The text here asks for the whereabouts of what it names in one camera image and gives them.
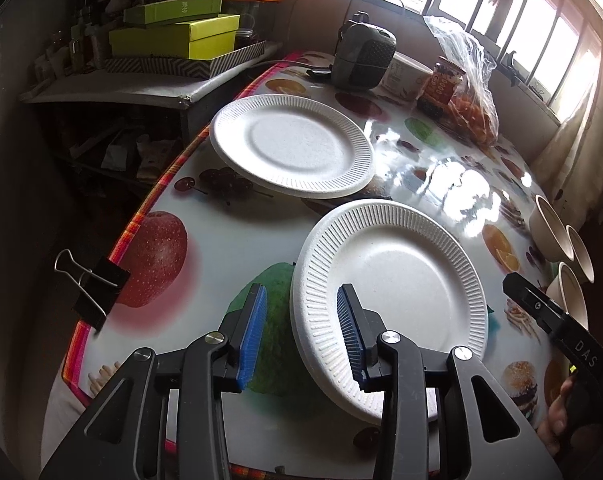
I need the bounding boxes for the fruit print tablecloth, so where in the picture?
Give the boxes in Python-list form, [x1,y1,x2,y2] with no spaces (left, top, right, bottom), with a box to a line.
[41,51,567,480]

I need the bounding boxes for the cream patterned curtain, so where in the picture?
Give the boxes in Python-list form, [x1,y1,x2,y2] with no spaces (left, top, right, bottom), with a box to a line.
[526,30,603,221]

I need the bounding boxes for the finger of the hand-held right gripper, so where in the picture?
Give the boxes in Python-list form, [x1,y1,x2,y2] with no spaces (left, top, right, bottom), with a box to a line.
[502,272,571,347]

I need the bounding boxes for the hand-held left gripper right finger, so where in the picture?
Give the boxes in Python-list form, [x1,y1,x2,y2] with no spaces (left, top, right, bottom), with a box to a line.
[336,284,565,480]

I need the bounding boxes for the white side table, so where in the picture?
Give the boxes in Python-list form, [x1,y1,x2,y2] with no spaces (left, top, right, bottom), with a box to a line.
[18,42,282,108]

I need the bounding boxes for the window frame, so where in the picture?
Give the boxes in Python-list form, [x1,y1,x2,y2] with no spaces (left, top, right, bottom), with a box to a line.
[291,0,603,126]

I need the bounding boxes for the plastic bag of oranges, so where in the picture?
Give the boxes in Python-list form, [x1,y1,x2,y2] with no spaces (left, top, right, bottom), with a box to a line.
[424,15,499,147]

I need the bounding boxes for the white foam plate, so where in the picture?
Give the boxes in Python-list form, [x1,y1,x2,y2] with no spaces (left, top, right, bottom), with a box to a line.
[208,95,377,198]
[290,199,489,423]

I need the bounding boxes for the zigzag patterned tray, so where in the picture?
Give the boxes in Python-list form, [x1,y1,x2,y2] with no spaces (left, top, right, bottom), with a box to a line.
[104,40,267,80]

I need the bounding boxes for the white plastic tub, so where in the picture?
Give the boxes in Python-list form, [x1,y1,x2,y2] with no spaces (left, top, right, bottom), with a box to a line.
[381,52,435,98]

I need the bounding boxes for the white paper packets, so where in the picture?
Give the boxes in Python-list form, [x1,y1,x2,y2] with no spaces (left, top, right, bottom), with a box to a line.
[101,130,179,181]

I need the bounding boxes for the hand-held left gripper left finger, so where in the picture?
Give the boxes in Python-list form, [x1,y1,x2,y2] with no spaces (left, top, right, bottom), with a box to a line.
[40,282,269,480]

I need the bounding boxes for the lime green box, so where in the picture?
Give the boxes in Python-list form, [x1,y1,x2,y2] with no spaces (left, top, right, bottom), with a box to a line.
[108,14,241,60]

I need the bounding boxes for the black binder clip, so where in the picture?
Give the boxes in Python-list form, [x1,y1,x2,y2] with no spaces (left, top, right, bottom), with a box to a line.
[54,249,132,332]

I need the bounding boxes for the black window latch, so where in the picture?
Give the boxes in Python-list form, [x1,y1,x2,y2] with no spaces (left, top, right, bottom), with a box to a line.
[504,52,525,86]

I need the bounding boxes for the grey portable heater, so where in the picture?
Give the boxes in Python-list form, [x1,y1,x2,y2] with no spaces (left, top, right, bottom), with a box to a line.
[331,11,398,92]

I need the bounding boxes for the red label glass jar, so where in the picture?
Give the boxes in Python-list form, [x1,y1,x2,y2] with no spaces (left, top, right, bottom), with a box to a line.
[417,62,466,120]

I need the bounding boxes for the person's right hand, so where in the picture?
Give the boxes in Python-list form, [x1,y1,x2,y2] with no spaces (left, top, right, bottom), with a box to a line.
[536,377,582,456]

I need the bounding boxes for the dark green flat box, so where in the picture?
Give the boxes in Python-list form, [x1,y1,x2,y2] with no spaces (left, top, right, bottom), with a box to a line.
[124,0,223,27]

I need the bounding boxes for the row of small bottles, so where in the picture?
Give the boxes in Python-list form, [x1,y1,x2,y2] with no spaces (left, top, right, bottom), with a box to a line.
[36,5,107,81]

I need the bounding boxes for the dark glass jar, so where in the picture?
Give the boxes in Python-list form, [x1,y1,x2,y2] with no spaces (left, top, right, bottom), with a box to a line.
[234,27,259,51]

